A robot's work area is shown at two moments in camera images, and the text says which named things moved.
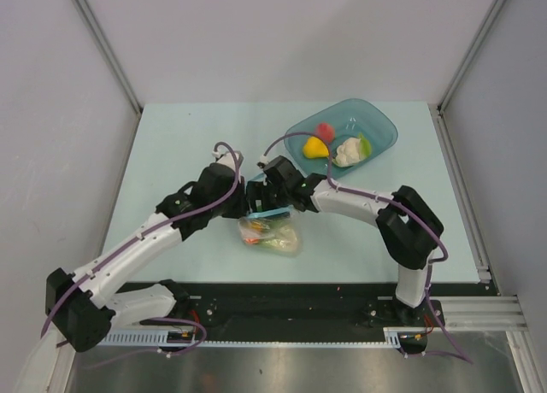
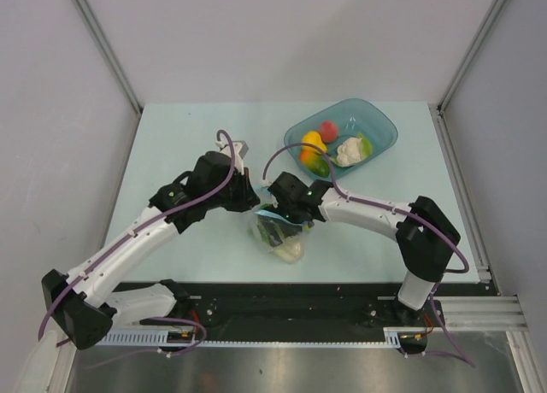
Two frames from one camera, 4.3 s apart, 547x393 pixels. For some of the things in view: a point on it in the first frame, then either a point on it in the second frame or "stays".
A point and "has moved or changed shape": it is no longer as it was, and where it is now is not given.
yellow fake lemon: (314, 148) stays
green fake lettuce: (285, 240) → (264, 229)
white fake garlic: (347, 153) stays
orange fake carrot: (253, 241) → (315, 161)
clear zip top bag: (276, 231) has moved or changed shape
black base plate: (302, 310) stays
